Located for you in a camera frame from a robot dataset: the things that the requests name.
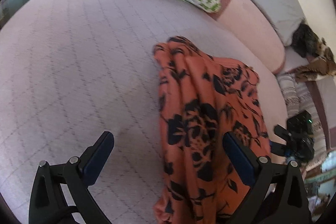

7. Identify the pink quilted mattress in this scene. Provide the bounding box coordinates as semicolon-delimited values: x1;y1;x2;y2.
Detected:
1;0;287;223

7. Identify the pink bolster cushion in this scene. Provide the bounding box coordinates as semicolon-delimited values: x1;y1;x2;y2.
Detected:
209;0;285;74

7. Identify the striped floral back cushion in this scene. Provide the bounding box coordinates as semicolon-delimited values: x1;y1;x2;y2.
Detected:
295;82;327;171

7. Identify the person's right hand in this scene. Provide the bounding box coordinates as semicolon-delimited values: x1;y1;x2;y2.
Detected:
299;162;308;181

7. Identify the striped floral pillow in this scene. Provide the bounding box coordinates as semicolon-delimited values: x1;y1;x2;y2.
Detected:
277;74;300;118

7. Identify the brown patterned cloth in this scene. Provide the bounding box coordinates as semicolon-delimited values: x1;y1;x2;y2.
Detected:
294;38;335;83

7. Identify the dark furry cushion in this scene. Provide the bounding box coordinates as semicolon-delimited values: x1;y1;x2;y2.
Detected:
291;20;321;58

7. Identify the orange black floral shirt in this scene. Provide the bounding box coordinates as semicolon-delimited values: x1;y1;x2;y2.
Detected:
153;36;270;223

